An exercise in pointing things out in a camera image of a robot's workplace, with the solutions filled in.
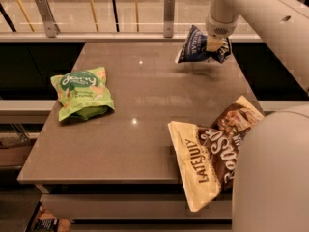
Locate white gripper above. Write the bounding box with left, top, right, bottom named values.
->
left=206, top=0, right=239, bottom=52

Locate blue chip bag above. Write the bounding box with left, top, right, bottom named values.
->
left=175, top=25, right=232, bottom=64

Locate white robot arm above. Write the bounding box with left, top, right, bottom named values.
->
left=208, top=0, right=309, bottom=232

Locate brown Late July chip bag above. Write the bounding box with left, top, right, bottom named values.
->
left=168, top=96, right=264, bottom=212

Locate green rice chip bag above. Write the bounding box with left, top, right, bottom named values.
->
left=50, top=67, right=115, bottom=121

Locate yellow pole right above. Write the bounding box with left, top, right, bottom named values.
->
left=134, top=0, right=140, bottom=32

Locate yellow pole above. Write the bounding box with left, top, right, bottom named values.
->
left=134, top=0, right=140, bottom=32
left=89, top=0, right=99, bottom=32
left=8, top=0, right=36, bottom=32

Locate black pole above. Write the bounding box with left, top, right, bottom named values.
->
left=112, top=0, right=120, bottom=33

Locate yellow pole middle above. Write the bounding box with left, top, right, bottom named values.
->
left=89, top=0, right=99, bottom=32

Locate yellow pole left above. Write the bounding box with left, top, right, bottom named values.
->
left=8, top=0, right=36, bottom=32

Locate grey lower table shelf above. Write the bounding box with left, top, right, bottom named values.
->
left=41, top=194, right=232, bottom=232

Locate dark snack package on floor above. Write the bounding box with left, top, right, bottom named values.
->
left=32, top=219, right=59, bottom=232

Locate metal railing bracket middle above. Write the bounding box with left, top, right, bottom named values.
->
left=163, top=0, right=175, bottom=38

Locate metal railing bracket left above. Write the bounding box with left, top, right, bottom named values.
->
left=35, top=0, right=60, bottom=38

